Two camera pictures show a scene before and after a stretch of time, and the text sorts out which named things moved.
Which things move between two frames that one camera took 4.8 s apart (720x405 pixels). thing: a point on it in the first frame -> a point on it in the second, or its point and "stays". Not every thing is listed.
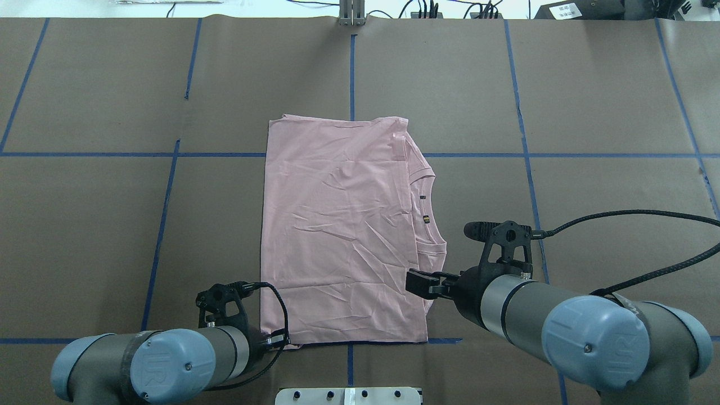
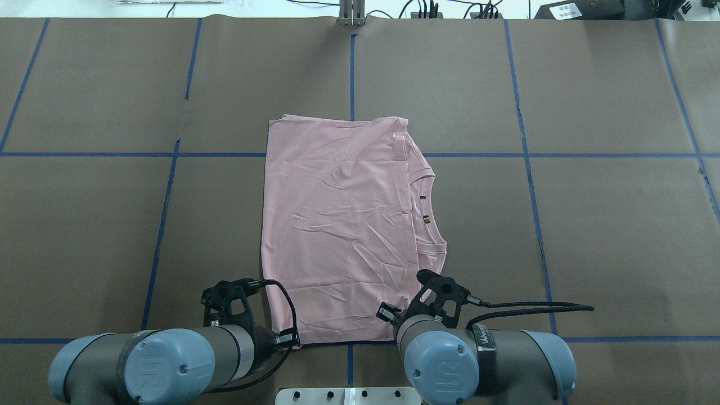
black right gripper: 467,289 -> 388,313
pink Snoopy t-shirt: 348,210 stays
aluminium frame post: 351,12 stays
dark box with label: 582,9 stays
